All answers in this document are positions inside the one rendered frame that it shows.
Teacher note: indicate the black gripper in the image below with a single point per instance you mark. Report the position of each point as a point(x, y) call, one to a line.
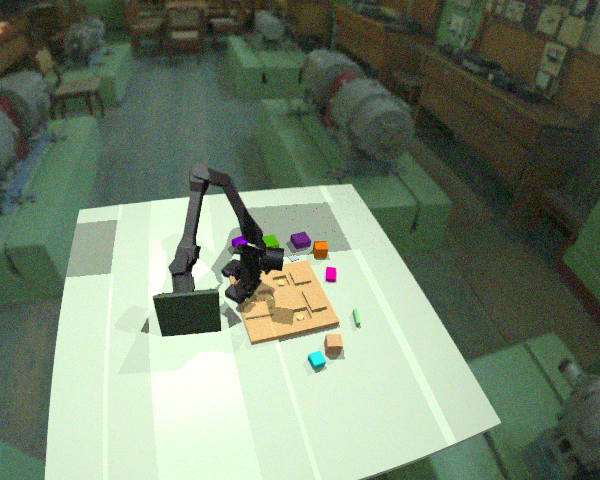
point(248, 284)

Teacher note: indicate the magenta rectangular block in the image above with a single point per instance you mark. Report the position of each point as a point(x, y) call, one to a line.
point(330, 274)

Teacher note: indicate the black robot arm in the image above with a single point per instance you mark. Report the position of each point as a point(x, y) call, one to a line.
point(187, 252)

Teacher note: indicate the teal cube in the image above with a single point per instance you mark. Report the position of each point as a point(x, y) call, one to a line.
point(316, 360)

